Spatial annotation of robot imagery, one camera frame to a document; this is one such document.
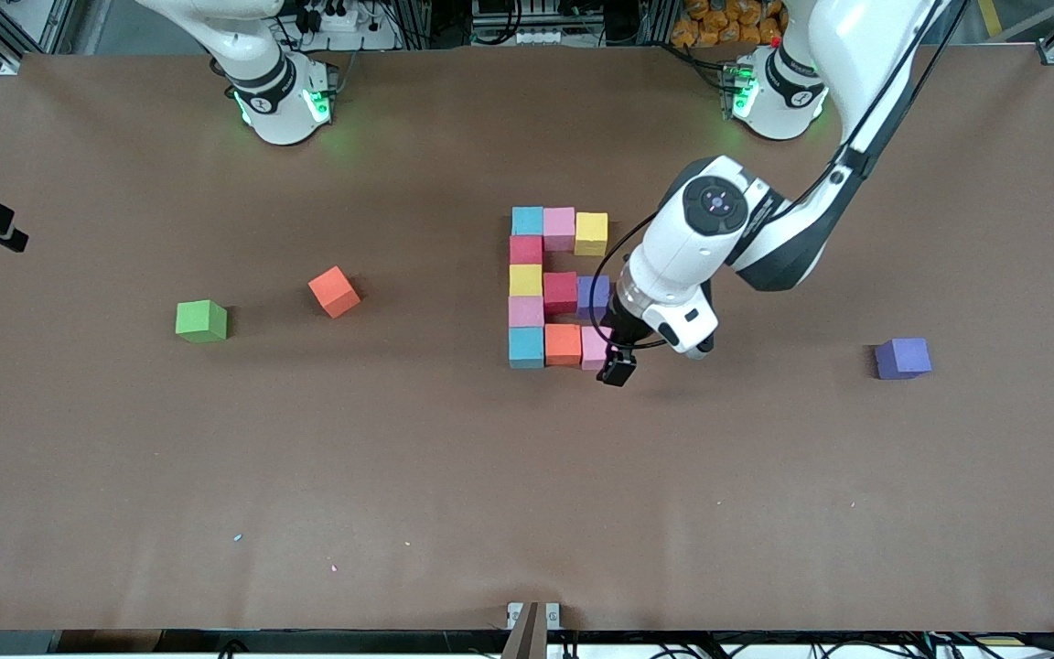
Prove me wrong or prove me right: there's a metal table edge bracket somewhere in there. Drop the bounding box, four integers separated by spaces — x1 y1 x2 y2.
501 600 563 659

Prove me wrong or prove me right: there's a purple foam block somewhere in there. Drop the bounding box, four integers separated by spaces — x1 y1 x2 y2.
874 337 933 382
576 275 611 320

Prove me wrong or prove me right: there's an orange foam block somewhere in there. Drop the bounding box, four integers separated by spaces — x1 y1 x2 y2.
307 265 362 319
544 323 585 366

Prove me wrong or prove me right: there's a white power strip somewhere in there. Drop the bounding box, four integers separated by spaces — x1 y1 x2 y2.
294 0 372 36

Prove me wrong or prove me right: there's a black white electronics unit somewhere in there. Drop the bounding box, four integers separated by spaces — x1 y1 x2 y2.
470 0 566 47

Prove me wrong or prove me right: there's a pile of orange snack bags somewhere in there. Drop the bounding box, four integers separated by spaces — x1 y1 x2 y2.
671 0 789 49

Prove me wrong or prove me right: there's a green-lit arm base board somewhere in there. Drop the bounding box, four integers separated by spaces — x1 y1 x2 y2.
306 62 339 125
719 53 759 122

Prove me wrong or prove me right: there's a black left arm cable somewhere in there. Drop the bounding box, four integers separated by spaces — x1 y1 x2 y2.
588 0 967 351

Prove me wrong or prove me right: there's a green foam block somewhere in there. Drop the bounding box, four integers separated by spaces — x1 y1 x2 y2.
175 299 229 345

